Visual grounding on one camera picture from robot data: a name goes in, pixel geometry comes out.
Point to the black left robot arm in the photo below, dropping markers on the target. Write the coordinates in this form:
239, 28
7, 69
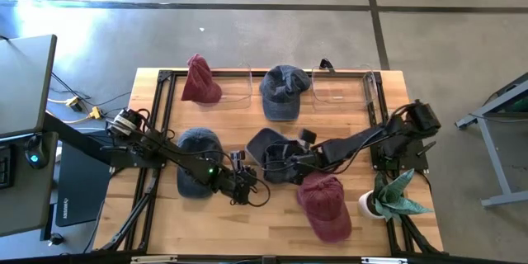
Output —
185, 161

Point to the black desk support bar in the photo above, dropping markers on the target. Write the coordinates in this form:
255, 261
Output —
74, 136

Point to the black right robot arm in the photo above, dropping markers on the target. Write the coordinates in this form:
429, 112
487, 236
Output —
354, 144

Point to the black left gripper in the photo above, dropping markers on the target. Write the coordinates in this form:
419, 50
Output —
239, 183

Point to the black clamp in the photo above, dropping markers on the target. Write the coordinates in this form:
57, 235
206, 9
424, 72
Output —
326, 64

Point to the silver metal bracket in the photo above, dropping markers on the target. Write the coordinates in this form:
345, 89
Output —
152, 260
383, 260

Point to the green plant in white pot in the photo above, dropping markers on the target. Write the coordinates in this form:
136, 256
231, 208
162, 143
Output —
392, 198

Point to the red baseball cap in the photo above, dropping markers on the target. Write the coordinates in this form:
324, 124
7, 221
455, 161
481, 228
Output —
326, 210
202, 86

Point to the grey metal table frame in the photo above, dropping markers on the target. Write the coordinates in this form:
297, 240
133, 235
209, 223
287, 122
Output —
496, 161

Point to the grey computer monitor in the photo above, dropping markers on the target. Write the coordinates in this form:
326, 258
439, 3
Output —
24, 86

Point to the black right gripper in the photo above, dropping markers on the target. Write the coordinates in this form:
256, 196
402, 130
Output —
307, 161

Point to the dark closed laptop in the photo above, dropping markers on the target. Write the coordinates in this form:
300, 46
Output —
82, 194

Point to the dark navy baseball cap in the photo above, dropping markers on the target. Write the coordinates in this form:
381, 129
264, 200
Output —
198, 144

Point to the black keyboard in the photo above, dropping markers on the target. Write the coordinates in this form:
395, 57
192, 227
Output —
5, 169

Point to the clear plastic bin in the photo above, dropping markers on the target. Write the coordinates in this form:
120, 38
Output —
235, 86
342, 90

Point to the blue denim baseball cap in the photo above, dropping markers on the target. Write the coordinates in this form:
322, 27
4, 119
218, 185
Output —
280, 99
264, 140

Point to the black aluminium table frame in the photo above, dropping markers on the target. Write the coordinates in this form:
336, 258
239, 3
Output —
165, 76

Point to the black computer mouse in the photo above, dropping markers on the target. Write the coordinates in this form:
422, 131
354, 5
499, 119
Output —
35, 150

